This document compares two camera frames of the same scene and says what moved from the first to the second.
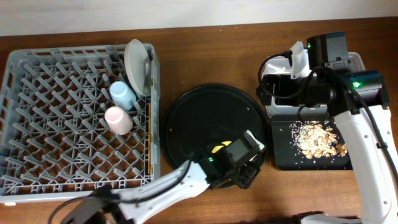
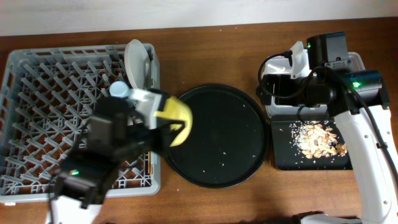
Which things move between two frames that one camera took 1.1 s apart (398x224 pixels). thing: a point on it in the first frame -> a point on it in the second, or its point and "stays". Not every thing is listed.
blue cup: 122,95 stays
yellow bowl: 217,148 -> 176,109
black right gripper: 268,89 stays
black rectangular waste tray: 300,147 stays
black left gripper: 245,177 -> 165,134
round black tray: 206,116 stays
